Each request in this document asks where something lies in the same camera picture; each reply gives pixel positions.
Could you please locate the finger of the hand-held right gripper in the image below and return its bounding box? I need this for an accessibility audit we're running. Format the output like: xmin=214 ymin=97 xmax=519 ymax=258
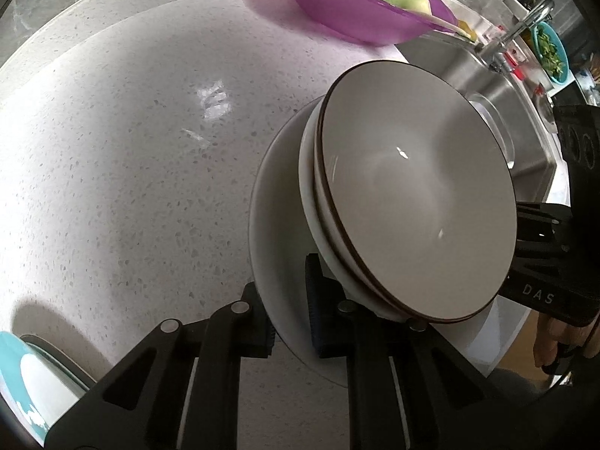
xmin=514 ymin=201 xmax=573 ymax=264

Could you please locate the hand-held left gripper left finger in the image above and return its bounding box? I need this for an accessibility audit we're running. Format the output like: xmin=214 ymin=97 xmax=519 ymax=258
xmin=44 ymin=281 xmax=277 ymax=450

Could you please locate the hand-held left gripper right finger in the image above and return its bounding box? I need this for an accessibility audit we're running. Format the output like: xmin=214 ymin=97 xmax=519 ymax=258
xmin=304 ymin=253 xmax=535 ymax=450

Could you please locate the white plate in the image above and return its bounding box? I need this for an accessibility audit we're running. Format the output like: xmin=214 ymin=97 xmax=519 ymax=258
xmin=248 ymin=96 xmax=519 ymax=387

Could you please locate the white bowl with gold rim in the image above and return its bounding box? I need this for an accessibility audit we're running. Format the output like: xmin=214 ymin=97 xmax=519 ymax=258
xmin=316 ymin=61 xmax=519 ymax=324

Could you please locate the large teal floral plate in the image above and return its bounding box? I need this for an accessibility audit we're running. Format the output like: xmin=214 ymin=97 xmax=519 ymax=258
xmin=0 ymin=331 xmax=91 ymax=446

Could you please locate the person's right hand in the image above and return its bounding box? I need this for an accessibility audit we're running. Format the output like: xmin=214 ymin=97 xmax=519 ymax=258
xmin=534 ymin=312 xmax=587 ymax=377

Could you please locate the steel sink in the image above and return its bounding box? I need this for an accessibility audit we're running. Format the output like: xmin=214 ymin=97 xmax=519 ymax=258
xmin=403 ymin=14 xmax=563 ymax=188

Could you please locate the teal bowl with greens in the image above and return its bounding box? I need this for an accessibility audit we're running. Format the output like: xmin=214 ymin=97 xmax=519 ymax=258
xmin=525 ymin=21 xmax=570 ymax=90

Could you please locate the steel faucet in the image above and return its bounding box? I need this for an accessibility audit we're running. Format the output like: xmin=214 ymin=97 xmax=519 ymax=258
xmin=475 ymin=0 xmax=556 ymax=73

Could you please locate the purple plastic basin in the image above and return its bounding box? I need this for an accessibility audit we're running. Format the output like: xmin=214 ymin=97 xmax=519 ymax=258
xmin=281 ymin=0 xmax=462 ymax=48

